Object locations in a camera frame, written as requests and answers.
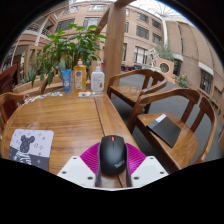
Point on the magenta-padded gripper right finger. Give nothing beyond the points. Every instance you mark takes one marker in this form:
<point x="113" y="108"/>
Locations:
<point x="150" y="168"/>

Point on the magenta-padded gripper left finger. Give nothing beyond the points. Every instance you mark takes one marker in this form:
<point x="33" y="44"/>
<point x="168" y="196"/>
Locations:
<point x="75" y="168"/>

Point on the black computer mouse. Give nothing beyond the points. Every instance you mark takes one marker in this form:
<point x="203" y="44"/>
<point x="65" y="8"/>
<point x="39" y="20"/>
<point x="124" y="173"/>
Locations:
<point x="112" y="155"/>

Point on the grey white cartoon mouse pad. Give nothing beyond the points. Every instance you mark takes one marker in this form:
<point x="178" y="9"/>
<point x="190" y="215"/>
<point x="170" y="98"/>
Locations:
<point x="33" y="148"/>

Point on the wooden armchair with black notebook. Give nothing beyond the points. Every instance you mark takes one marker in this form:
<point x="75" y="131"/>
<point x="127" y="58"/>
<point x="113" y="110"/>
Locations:
<point x="180" y="146"/>

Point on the black notebook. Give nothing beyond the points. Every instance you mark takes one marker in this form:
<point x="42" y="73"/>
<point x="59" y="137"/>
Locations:
<point x="165" y="130"/>

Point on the blue tube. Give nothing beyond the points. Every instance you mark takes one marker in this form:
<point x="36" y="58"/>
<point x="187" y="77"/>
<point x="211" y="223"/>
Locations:
<point x="66" y="81"/>

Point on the yellow liquid pump bottle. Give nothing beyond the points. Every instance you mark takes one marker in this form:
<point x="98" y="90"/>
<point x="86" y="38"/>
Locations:
<point x="80" y="77"/>

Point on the white pump bottle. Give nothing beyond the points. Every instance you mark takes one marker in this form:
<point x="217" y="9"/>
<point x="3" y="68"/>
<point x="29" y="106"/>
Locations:
<point x="97" y="80"/>

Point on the yellow flowering plant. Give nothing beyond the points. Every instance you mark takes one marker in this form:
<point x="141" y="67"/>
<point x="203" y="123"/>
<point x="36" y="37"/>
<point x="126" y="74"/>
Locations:
<point x="182" y="80"/>

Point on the green leafy potted plant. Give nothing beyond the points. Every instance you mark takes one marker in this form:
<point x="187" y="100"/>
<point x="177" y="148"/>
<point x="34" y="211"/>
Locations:
<point x="63" y="46"/>

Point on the wooden pillar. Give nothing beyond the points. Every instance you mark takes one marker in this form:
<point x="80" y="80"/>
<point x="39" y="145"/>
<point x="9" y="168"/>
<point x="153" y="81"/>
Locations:
<point x="113" y="43"/>

